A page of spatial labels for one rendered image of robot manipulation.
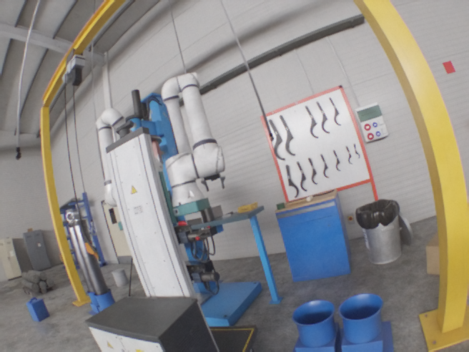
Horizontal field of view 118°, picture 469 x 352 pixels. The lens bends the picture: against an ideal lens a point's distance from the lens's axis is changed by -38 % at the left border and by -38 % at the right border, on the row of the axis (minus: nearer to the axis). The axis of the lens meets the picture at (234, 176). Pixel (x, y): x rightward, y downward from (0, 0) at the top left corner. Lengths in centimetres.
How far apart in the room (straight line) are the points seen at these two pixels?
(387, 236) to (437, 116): 169
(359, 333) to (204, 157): 142
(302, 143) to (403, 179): 173
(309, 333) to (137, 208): 131
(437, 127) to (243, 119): 339
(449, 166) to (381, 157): 246
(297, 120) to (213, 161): 265
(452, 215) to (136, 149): 177
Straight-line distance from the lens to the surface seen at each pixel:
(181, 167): 127
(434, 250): 236
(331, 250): 268
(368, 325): 154
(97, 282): 356
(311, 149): 367
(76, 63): 377
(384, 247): 276
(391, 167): 374
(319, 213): 256
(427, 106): 132
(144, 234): 134
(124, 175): 139
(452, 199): 137
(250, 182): 404
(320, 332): 159
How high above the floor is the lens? 130
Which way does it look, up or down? 4 degrees up
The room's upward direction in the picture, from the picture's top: 16 degrees counter-clockwise
